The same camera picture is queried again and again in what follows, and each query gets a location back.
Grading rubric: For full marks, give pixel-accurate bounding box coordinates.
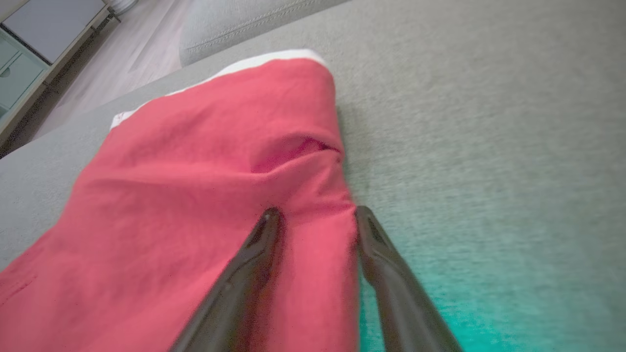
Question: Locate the grey top cabinet with drawers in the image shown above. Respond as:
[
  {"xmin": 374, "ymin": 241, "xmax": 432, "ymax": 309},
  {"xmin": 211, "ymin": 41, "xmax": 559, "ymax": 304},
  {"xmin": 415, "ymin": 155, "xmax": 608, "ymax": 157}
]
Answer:
[{"xmin": 0, "ymin": 0, "xmax": 120, "ymax": 147}]

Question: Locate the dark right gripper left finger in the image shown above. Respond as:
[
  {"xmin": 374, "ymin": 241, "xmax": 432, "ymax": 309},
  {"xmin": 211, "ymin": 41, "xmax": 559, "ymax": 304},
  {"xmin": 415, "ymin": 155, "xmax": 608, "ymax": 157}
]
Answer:
[{"xmin": 169, "ymin": 207, "xmax": 285, "ymax": 352}]

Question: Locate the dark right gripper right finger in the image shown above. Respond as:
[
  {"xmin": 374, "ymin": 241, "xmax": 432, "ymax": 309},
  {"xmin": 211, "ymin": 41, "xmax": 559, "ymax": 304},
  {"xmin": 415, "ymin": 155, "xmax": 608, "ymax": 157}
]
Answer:
[{"xmin": 356, "ymin": 206, "xmax": 463, "ymax": 352}]

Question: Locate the white round object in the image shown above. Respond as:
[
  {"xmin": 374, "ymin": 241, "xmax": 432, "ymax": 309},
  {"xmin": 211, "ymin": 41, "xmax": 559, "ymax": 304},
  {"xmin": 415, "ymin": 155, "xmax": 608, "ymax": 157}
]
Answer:
[{"xmin": 108, "ymin": 0, "xmax": 140, "ymax": 14}]

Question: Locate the large grey fabric sofa seat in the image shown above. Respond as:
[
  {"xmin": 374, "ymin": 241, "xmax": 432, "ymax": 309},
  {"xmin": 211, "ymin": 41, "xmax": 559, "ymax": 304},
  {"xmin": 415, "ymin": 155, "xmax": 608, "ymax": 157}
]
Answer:
[{"xmin": 0, "ymin": 0, "xmax": 626, "ymax": 352}]

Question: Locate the small grey fabric sofa cushion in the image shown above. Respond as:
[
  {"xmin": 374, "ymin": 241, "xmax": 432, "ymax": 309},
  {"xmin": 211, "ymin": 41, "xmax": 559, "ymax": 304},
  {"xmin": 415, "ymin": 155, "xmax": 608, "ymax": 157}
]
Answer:
[{"xmin": 179, "ymin": 0, "xmax": 350, "ymax": 67}]

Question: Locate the red jersey with white sleeves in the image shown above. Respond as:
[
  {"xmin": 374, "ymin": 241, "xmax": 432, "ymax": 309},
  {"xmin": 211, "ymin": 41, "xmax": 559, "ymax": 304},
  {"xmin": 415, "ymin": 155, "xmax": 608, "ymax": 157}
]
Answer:
[{"xmin": 0, "ymin": 49, "xmax": 362, "ymax": 352}]

